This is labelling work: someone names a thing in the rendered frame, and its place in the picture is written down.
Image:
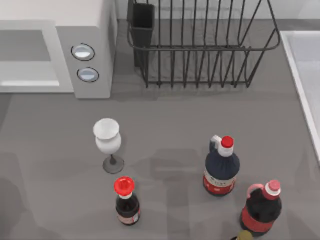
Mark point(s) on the white stemmed goblet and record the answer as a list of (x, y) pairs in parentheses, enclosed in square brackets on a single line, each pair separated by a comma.
[(107, 140)]

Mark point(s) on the small microwave knob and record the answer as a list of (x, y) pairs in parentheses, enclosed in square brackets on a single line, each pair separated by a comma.
[(87, 74)]

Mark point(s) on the small red-capped dark bottle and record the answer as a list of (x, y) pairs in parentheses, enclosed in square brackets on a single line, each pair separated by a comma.
[(127, 205)]

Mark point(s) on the black cutlery holder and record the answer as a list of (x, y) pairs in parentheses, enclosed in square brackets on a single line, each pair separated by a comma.
[(142, 30)]

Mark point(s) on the large microwave knob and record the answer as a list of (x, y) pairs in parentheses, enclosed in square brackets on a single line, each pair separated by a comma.
[(82, 51)]

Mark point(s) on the pale microwave oven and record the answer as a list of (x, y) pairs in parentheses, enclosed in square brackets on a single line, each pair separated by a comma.
[(82, 35)]

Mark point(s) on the olive bottle cap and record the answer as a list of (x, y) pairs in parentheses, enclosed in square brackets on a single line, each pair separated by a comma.
[(243, 236)]

